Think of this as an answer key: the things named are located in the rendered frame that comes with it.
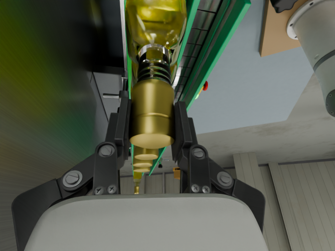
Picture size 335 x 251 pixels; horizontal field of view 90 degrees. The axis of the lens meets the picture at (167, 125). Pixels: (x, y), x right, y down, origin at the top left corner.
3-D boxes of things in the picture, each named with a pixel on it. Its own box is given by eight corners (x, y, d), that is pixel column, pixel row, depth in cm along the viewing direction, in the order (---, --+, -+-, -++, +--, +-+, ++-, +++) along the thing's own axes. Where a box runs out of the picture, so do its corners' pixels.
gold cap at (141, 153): (135, 123, 23) (133, 154, 22) (160, 124, 24) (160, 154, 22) (135, 132, 27) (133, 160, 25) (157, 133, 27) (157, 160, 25)
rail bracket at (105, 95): (105, 67, 47) (98, 109, 41) (131, 70, 48) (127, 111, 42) (107, 76, 50) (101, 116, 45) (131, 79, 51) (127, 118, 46)
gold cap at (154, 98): (131, 76, 12) (126, 131, 10) (178, 80, 13) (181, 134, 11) (131, 102, 15) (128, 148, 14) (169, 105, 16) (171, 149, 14)
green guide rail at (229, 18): (235, -28, 27) (246, 2, 24) (241, -27, 27) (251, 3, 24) (149, 168, 184) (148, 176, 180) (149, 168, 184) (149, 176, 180)
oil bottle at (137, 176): (134, 153, 127) (132, 192, 115) (142, 153, 128) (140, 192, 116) (134, 154, 132) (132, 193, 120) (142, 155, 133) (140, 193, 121)
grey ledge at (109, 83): (97, 48, 51) (91, 76, 47) (126, 51, 53) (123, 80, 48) (120, 144, 136) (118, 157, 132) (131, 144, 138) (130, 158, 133)
